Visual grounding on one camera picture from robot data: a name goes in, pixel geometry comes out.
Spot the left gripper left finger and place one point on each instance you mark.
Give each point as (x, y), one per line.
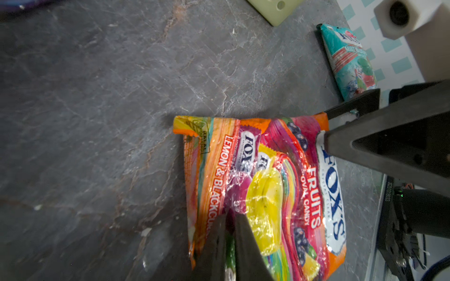
(230, 253)

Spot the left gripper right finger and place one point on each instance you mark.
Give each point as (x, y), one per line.
(409, 139)

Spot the teal Fox's candy bag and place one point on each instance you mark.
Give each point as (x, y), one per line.
(348, 60)

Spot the orange Fox's fruits candy bag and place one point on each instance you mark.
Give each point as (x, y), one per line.
(278, 174)

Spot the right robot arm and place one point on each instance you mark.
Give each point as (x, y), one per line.
(422, 211)

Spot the green plastic basket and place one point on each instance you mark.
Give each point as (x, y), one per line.
(275, 11)

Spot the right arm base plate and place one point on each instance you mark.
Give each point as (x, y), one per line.
(396, 245)

